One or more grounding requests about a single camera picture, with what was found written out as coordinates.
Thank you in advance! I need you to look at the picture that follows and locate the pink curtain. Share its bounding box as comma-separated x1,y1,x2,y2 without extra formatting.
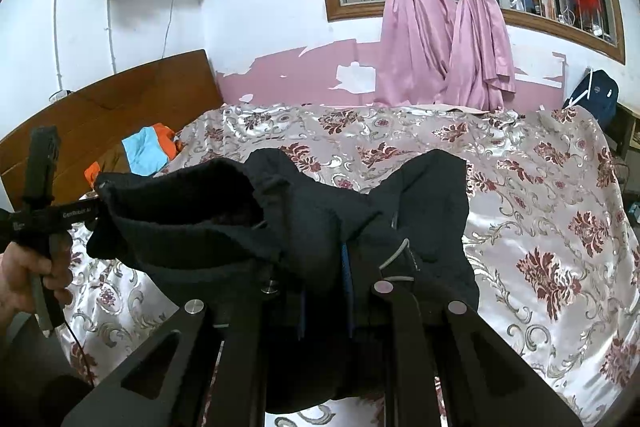
376,0,515,110

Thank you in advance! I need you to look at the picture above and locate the wooden headboard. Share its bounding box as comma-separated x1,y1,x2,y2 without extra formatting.
1,50,224,210

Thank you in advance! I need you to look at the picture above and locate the person's left hand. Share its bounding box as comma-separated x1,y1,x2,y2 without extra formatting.
0,233,73,337

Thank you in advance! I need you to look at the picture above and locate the navy blue backpack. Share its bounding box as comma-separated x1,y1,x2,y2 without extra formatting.
563,69,620,130

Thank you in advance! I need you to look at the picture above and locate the orange blue brown cloth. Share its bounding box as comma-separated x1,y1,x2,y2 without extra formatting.
84,124,183,186

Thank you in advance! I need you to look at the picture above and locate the wooden shelf unit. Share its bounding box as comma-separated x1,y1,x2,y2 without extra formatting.
605,102,640,160

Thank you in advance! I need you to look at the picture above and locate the floral satin bedspread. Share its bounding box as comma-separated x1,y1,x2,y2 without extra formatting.
54,102,640,427

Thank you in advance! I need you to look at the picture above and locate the black coat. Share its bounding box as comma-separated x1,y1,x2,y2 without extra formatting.
87,148,480,414

